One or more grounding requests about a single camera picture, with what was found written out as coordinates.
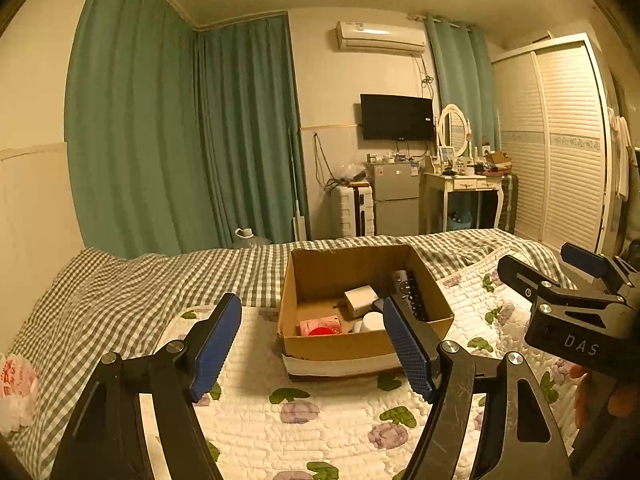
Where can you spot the white hanging towel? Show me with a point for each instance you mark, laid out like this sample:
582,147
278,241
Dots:
620,150

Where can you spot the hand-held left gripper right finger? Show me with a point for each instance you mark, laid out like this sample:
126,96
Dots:
407,355

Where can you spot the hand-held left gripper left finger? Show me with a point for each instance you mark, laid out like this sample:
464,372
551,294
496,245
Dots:
215,345

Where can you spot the white suitcase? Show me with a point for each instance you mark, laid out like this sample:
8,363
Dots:
350,212

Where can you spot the small open cardboard box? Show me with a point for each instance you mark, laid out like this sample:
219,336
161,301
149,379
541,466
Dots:
497,161

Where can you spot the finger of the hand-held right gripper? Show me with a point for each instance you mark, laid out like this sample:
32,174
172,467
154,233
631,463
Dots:
522,275
582,259

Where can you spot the white louvred wardrobe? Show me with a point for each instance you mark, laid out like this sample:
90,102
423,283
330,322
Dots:
560,150

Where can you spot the silver suitcase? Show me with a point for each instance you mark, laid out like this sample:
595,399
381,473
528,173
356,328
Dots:
507,205

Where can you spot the pink packet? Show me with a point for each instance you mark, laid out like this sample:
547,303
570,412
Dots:
320,320

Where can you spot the clear plastic bag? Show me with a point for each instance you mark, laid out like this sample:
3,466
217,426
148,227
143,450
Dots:
350,175

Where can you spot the narrow green curtain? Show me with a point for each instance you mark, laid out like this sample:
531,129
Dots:
462,80

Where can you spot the person's right hand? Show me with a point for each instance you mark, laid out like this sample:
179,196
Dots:
582,390

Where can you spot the black remote control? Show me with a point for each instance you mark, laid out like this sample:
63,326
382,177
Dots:
410,292

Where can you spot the black wall television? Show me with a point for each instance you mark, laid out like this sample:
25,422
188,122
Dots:
397,116

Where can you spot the blue basket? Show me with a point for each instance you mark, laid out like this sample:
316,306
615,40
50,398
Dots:
460,221

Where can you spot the white round jar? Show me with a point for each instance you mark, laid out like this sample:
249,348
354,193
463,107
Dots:
372,322

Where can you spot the brown cardboard box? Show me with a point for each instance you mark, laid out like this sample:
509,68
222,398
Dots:
340,350

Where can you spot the white floral quilt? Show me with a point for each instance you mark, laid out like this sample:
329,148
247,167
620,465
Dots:
300,435

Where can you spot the small photo frame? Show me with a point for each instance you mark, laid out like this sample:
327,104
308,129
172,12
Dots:
446,153

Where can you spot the white oval mirror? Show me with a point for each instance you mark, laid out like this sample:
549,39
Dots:
455,127

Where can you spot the silver small fridge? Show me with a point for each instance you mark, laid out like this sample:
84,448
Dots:
392,200

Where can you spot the white air conditioner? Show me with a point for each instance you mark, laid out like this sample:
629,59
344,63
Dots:
380,37

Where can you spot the wide green curtain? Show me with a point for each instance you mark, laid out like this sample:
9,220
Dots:
130,125

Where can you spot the green corner curtain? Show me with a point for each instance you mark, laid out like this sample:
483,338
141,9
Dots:
250,130

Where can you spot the white red-printed plastic bag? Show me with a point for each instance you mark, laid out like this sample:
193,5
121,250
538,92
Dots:
17,390

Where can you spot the white flat mop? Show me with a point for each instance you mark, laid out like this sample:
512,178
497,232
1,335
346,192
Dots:
299,227

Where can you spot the white rectangular box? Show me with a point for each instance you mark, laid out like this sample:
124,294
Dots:
361,301

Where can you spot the white dressing table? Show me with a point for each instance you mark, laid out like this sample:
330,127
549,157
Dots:
462,185

